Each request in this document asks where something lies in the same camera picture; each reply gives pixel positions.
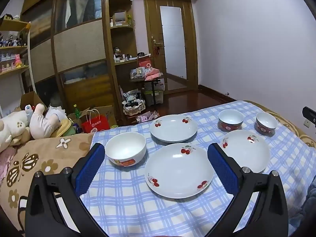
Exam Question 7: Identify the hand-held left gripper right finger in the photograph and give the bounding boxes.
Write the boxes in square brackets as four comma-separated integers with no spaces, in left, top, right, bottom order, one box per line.
[207,143,289,237]

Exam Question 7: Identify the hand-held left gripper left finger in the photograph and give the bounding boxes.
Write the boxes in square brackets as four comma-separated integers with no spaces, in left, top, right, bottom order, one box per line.
[25,143,109,237]

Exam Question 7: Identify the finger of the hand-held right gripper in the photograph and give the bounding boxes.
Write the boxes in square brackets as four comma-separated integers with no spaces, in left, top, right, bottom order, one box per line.
[302,106,316,122]

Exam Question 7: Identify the white cherry print plate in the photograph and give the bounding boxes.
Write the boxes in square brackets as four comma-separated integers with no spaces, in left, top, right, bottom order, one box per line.
[218,130,271,174]
[150,114,198,143]
[144,143,215,199]

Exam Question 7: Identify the large white bowl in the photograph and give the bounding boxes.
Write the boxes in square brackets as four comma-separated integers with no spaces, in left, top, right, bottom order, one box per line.
[105,132,147,169]

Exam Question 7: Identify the red patterned bowl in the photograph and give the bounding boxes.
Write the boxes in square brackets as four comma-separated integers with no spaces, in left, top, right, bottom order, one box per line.
[255,112,278,136]
[218,109,244,132]

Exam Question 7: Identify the red paper bag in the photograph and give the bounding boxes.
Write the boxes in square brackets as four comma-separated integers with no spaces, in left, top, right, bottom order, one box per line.
[81,108,111,134]

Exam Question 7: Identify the blue plaid cloth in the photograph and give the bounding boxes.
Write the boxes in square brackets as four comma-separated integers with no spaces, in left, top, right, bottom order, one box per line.
[81,100,316,237]

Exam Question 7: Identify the green yellow plush toy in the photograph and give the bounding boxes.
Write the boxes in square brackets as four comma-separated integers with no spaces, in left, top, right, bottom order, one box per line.
[51,118,76,138]

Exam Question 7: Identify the open cardboard box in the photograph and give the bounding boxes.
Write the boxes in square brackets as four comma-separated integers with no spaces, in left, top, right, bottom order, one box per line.
[19,91,48,115]
[68,105,117,129]

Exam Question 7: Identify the pale pink plush toy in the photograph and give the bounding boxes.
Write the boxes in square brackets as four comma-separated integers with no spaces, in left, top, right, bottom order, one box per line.
[29,103,61,140]

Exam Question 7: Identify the white plush toy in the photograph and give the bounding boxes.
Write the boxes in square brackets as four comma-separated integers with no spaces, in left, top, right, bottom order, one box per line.
[47,106,68,122]

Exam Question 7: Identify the wicker basket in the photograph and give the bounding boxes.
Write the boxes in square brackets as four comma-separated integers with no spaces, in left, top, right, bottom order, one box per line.
[123,99,147,116]

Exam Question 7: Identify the box of pink packets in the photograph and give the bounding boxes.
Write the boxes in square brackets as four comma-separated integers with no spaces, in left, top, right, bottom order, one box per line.
[135,111,160,124]

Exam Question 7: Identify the striped black white cloth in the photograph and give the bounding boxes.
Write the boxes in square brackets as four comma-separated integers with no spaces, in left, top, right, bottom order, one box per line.
[123,90,142,104]

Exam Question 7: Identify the pink cloth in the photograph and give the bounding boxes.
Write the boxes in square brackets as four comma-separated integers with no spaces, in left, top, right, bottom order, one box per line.
[0,148,16,187]

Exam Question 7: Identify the grey cloth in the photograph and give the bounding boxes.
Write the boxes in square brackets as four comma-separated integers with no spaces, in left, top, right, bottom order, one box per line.
[288,178,316,231]

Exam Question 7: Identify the cream plush toy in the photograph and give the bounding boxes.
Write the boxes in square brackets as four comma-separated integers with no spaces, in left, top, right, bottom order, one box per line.
[0,110,30,152]

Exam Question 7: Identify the clear storage box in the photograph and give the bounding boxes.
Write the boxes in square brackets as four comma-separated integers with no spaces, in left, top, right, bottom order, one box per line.
[144,78,166,105]

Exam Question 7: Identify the black folding table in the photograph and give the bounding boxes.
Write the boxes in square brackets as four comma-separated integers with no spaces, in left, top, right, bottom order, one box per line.
[129,75,165,105]

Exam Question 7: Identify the pile of small boxes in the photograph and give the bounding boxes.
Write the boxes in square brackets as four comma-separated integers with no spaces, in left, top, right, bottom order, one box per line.
[130,67,146,81]

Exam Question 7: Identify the pink packets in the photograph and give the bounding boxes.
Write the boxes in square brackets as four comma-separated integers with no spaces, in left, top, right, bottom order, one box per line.
[144,67,163,81]

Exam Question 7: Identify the group of toiletry bottles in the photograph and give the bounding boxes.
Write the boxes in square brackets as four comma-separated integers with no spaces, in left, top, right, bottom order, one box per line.
[113,46,138,64]

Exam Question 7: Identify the red box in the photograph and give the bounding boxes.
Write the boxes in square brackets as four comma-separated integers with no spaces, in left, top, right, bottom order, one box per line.
[137,57,153,69]

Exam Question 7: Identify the wooden wardrobe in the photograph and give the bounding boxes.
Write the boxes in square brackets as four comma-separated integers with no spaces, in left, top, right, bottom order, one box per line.
[21,0,116,129]

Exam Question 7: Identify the pink figure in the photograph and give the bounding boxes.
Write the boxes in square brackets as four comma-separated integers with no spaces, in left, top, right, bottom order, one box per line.
[13,54,24,69]

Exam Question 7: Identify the wooden corner shelf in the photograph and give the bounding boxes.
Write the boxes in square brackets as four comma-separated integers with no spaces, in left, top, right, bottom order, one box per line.
[106,0,139,104]

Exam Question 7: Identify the row of small figurines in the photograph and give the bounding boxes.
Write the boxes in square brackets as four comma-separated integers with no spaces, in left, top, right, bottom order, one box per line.
[0,31,27,47]

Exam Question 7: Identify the wooden door with glass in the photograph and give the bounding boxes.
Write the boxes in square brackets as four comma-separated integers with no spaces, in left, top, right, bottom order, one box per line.
[143,0,199,95]

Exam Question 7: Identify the wooden wall shelf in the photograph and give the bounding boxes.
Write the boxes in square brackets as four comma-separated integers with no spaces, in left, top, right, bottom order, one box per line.
[0,13,31,76]

